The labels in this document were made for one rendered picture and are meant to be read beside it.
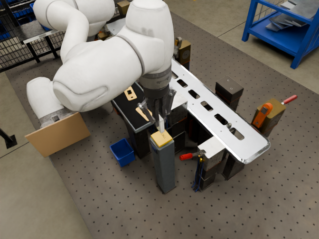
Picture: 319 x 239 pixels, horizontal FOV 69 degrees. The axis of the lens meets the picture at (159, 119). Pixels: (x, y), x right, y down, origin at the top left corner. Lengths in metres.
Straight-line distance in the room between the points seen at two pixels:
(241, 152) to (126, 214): 0.63
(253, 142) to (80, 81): 0.82
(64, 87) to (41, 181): 1.94
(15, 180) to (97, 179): 1.25
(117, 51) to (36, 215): 1.91
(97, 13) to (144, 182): 0.84
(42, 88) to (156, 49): 1.03
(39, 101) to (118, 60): 1.02
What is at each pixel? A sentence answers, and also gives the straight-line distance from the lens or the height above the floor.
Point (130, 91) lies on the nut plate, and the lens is 1.01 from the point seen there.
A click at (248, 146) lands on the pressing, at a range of 1.07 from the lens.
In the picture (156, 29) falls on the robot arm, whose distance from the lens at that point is 0.50.
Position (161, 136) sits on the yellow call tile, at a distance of 0.86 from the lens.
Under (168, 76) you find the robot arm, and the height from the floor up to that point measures 1.48.
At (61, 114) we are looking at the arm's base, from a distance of 1.45.
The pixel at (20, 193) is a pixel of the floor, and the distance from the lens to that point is 2.40.
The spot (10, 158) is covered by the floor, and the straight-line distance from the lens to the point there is 2.65.
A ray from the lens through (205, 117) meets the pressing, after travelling 1.12.
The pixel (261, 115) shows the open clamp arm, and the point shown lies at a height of 1.05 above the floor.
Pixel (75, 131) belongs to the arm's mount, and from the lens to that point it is 1.45.
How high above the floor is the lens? 1.88
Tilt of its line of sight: 52 degrees down
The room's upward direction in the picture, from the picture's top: 6 degrees counter-clockwise
